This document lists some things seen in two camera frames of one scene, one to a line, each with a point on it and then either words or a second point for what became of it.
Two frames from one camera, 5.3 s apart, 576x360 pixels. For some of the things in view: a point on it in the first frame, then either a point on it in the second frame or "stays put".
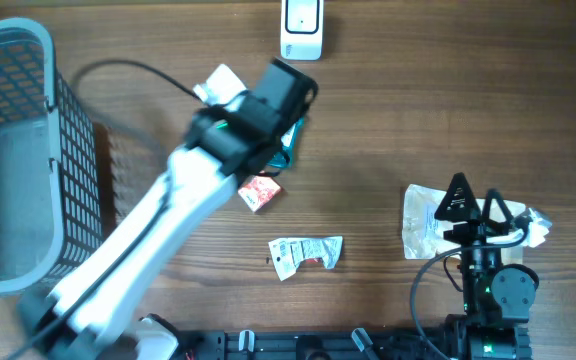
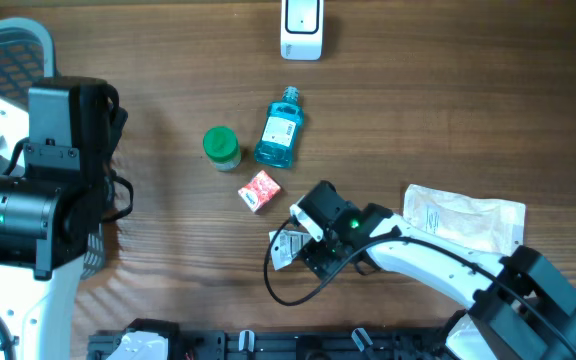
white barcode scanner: x=302 y=30 stays put
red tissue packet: x=258 y=191 stays put
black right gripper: x=468 y=212 to x=317 y=255
